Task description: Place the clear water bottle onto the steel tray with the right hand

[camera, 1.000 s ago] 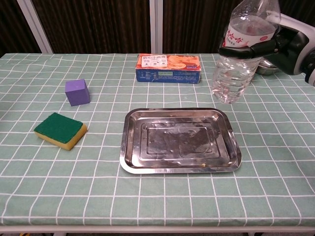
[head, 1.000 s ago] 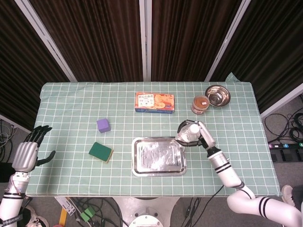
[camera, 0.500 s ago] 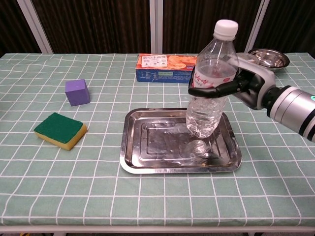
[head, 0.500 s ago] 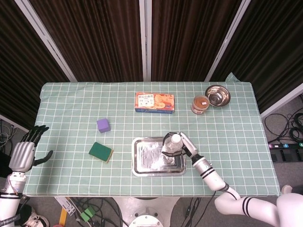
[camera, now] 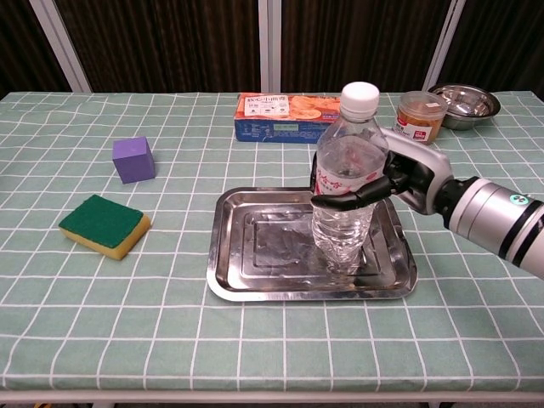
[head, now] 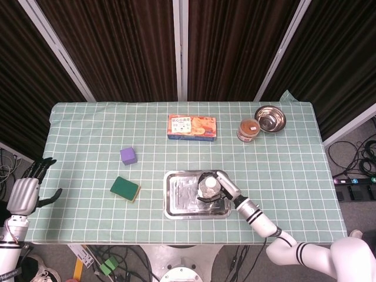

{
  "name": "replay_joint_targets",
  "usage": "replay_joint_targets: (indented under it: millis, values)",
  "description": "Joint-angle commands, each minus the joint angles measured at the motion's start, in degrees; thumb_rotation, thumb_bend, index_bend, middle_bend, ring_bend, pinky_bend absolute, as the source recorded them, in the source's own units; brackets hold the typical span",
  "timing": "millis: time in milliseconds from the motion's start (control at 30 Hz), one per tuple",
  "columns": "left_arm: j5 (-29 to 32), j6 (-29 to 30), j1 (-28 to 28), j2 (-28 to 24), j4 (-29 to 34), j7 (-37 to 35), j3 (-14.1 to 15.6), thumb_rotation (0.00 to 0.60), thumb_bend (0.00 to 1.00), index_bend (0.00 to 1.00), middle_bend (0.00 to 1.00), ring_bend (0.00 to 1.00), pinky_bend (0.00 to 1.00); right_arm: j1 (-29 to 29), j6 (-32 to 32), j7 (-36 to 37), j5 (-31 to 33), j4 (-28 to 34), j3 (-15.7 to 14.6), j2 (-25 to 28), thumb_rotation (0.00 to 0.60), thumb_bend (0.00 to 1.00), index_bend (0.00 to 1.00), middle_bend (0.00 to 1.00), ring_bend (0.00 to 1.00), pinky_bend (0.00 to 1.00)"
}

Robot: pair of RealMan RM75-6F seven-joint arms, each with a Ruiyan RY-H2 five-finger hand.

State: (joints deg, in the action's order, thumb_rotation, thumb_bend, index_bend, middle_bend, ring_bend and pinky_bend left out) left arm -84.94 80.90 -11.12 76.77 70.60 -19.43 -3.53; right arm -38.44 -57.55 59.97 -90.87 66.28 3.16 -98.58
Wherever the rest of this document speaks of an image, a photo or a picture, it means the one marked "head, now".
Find stainless steel round bowl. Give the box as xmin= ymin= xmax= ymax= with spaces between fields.
xmin=254 ymin=105 xmax=287 ymax=133

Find black cable bundle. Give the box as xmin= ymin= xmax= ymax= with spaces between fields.
xmin=327 ymin=117 xmax=376 ymax=179

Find black white shoe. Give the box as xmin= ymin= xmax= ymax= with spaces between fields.
xmin=20 ymin=254 xmax=61 ymax=282

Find stainless steel rectangular tray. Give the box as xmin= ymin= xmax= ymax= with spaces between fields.
xmin=163 ymin=169 xmax=232 ymax=220

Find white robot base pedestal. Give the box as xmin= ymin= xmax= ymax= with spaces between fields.
xmin=140 ymin=243 xmax=224 ymax=282

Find green white checked tablecloth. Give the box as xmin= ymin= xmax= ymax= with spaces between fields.
xmin=31 ymin=89 xmax=348 ymax=246

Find clear plastic bottle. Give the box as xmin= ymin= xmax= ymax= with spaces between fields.
xmin=198 ymin=175 xmax=221 ymax=199

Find white metal frame post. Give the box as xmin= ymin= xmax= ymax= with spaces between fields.
xmin=17 ymin=0 xmax=97 ymax=103
xmin=322 ymin=103 xmax=376 ymax=147
xmin=253 ymin=0 xmax=313 ymax=102
xmin=172 ymin=0 xmax=189 ymax=101

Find clear plastic jar brown contents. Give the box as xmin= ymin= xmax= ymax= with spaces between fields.
xmin=237 ymin=117 xmax=261 ymax=143

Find black foot pedal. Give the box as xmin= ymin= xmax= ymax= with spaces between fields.
xmin=335 ymin=184 xmax=376 ymax=202

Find purple foam cube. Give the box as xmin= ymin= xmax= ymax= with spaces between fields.
xmin=119 ymin=147 xmax=139 ymax=166

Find orange blue biscuit box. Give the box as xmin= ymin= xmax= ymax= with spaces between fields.
xmin=167 ymin=114 xmax=219 ymax=142

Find dark brown curtain panel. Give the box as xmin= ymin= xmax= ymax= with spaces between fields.
xmin=36 ymin=0 xmax=179 ymax=102
xmin=0 ymin=0 xmax=86 ymax=159
xmin=186 ymin=0 xmax=302 ymax=102
xmin=260 ymin=0 xmax=376 ymax=141

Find green yellow scrub sponge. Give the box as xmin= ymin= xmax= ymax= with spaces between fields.
xmin=110 ymin=176 xmax=142 ymax=203

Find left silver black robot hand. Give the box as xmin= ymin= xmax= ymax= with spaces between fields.
xmin=6 ymin=157 xmax=63 ymax=217

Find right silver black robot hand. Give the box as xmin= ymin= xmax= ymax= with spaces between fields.
xmin=197 ymin=170 xmax=243 ymax=205

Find green plastic block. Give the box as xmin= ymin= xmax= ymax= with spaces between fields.
xmin=99 ymin=256 xmax=119 ymax=274

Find black floor cable tangle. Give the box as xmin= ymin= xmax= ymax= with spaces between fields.
xmin=85 ymin=244 xmax=161 ymax=282

